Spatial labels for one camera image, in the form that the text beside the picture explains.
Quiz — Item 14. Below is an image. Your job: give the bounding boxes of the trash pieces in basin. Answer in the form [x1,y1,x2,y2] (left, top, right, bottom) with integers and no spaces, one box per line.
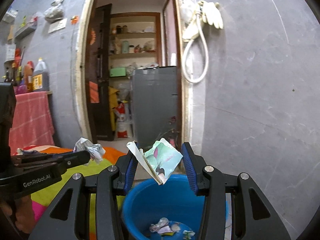
[148,217,196,240]

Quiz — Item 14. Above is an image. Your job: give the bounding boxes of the dark wooden door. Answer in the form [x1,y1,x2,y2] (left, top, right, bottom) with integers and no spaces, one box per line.
[85,4,114,143]

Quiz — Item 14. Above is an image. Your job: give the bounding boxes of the colourful patchwork table cloth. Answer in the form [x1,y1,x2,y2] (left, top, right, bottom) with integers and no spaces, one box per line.
[12,144,127,240]

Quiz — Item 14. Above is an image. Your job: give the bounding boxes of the white wall basket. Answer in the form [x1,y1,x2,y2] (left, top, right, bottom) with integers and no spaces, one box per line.
[2,7,18,23]

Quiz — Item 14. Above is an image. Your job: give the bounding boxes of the white wall socket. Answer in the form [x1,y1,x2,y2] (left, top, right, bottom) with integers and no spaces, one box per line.
[48,18,67,34]

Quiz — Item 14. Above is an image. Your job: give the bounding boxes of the pink plaid cloth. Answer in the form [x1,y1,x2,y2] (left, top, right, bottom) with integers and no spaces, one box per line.
[9,92,54,155]

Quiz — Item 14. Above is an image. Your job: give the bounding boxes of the left hand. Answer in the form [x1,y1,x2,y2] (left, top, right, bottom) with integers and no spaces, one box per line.
[15,195,36,233]

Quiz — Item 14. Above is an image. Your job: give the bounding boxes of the red white sack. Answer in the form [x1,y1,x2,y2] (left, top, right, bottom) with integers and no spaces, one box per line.
[113,102,133,139]

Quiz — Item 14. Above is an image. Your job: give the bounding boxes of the grey wall shelf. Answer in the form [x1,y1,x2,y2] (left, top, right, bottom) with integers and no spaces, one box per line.
[14,16,37,40]

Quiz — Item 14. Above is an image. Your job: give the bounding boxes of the white hose loop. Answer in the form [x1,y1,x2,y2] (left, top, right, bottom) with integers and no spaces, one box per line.
[181,15,210,84]

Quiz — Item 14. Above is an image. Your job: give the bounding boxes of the dark blue snack bag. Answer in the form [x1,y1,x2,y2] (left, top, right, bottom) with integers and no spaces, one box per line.
[16,148,40,155]

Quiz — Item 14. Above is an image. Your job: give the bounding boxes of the green printed paper scrap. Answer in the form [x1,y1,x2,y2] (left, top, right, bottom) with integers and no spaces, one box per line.
[126,138,183,185]

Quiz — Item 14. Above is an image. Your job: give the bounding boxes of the green box on shelf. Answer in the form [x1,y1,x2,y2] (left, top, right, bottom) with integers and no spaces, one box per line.
[110,67,126,77]

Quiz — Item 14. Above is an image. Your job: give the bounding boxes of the purple onion on counter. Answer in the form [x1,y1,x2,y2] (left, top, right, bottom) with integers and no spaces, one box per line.
[14,85,28,95]

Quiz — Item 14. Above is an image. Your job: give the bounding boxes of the hanging plastic bag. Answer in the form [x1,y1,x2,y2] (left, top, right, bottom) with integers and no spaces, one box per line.
[43,0,65,23]

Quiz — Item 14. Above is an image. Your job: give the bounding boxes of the white foil wrapper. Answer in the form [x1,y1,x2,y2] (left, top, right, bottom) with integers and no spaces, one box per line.
[73,137,106,164]

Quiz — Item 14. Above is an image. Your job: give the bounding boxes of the blue plastic basin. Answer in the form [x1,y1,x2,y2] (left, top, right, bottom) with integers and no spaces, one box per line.
[122,174,204,239]

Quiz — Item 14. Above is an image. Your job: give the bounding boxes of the large cooking oil jug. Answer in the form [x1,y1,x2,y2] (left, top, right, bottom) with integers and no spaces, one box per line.
[32,58,49,92]

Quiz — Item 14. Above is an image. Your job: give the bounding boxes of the wooden shelf unit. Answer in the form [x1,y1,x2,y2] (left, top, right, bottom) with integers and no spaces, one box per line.
[109,12,162,79]

